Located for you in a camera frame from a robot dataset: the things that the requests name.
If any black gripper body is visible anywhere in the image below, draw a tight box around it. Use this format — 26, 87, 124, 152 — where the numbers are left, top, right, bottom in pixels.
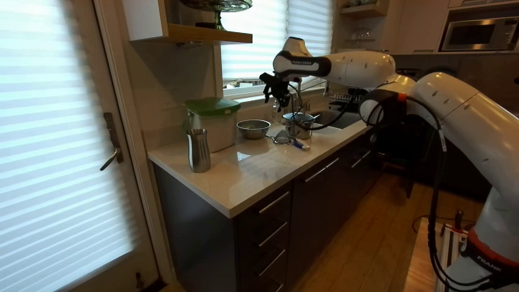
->
258, 69, 297, 97

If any silver metal bowl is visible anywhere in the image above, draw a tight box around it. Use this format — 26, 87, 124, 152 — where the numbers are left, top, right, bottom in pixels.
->
235, 118, 273, 141

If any crumpled clear plastic wrap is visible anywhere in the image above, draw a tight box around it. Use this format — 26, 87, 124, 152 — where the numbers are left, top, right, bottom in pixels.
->
271, 128, 295, 146

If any white window blind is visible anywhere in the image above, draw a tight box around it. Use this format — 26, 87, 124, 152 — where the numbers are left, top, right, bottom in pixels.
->
219, 0, 336, 84

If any kitchen sink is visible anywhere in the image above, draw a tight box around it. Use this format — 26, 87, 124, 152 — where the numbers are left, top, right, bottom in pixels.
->
312, 108, 364, 131

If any green plate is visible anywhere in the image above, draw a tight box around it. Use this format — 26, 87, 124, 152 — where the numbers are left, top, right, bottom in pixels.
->
184, 95, 244, 154

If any silver metal bottle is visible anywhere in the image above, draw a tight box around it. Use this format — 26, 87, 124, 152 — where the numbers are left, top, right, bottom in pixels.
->
185, 110, 213, 175

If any dark kitchen cabinet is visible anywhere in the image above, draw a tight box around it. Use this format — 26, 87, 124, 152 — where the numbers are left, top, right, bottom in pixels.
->
153, 121, 385, 292

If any built-in microwave oven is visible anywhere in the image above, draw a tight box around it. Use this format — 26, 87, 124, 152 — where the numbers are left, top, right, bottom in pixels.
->
438, 14, 519, 53

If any white door blind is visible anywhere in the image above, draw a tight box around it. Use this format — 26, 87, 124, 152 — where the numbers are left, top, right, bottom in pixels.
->
0, 0, 138, 292

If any long steel cabinet handle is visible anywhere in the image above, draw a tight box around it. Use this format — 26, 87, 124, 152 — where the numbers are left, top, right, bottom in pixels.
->
304, 155, 342, 184

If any wooden wall shelf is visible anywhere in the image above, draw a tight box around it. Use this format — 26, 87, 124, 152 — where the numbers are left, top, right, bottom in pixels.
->
166, 21, 255, 45

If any short steel cabinet handle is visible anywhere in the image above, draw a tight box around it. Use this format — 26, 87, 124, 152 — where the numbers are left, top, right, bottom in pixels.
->
351, 149, 373, 168

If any door lever handle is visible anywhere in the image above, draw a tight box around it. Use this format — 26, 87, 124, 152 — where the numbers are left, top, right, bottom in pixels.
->
98, 110, 125, 173

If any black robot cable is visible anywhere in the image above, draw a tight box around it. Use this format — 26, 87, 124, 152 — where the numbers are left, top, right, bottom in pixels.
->
302, 87, 519, 292

